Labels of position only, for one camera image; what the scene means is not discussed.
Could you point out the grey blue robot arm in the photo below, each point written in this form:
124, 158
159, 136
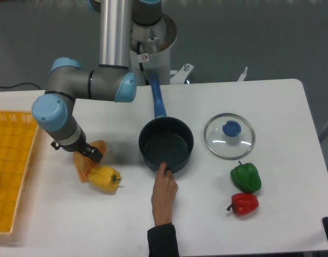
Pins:
112, 81

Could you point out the grey stand leg right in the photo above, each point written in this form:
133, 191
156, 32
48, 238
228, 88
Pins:
323, 133

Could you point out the green bell pepper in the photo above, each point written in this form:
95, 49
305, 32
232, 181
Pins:
246, 178

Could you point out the glass lid blue knob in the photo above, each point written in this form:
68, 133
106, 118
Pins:
229, 136

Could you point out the dark saucepan blue handle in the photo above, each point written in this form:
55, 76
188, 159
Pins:
164, 139

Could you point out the person's hand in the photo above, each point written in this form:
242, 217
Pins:
163, 195

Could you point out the triangle bread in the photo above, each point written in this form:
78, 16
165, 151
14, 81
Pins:
83, 164

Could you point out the red bell pepper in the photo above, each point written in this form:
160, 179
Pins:
243, 203

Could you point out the yellow bell pepper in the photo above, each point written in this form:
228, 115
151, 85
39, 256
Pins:
105, 178

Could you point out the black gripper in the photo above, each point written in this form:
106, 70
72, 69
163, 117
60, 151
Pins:
78, 144

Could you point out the yellow woven basket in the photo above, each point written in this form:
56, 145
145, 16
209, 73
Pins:
18, 130

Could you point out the black sleeved forearm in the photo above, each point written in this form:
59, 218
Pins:
162, 241

